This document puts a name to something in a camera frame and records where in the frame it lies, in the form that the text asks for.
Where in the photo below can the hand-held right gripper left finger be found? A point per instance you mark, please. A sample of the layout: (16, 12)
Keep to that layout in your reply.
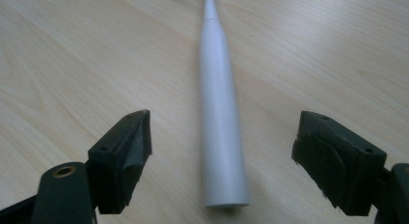
(119, 159)

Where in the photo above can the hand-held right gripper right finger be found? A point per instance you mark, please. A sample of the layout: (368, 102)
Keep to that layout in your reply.
(340, 162)

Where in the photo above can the white electric toothbrush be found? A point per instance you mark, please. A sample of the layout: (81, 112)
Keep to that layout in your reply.
(220, 121)

